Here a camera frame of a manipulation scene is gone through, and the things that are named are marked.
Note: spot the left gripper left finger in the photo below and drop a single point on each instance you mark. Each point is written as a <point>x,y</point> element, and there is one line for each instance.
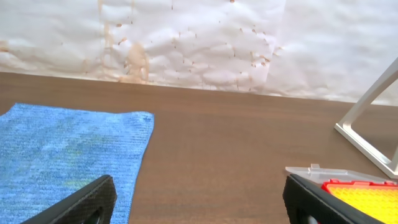
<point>93,202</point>

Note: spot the white and blue stand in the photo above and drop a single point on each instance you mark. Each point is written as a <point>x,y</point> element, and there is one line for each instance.
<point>362,143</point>

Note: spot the red and yellow tip box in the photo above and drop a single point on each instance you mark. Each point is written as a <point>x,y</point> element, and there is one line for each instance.
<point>367,199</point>

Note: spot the blue cloth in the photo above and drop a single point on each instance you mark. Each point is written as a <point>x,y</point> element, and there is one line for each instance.
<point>62,149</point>

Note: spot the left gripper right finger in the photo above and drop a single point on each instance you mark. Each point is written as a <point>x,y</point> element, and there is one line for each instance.
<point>306,203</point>

